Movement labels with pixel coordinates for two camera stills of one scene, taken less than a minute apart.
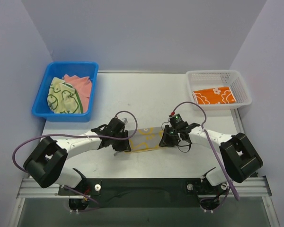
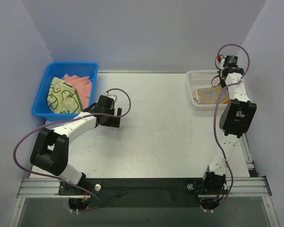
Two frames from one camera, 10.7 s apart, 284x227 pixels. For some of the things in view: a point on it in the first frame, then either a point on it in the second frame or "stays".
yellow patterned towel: (144, 139) -> (212, 95)
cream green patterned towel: (63, 98) stays
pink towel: (84, 87) stays
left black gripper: (124, 144) -> (114, 118)
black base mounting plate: (143, 193) stays
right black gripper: (166, 138) -> (222, 73)
